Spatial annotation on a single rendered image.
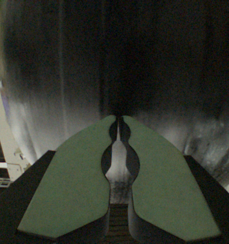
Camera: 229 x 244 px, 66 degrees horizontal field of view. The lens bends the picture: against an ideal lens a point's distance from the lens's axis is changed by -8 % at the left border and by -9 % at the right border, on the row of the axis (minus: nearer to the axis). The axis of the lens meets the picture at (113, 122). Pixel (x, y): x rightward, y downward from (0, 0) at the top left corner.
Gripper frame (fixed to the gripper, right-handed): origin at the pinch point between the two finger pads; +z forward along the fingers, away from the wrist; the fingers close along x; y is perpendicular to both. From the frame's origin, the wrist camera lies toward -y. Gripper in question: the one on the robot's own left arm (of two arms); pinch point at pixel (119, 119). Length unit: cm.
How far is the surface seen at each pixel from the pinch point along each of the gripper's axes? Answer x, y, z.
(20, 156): -44, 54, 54
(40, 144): -6.2, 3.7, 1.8
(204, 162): 7.7, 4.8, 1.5
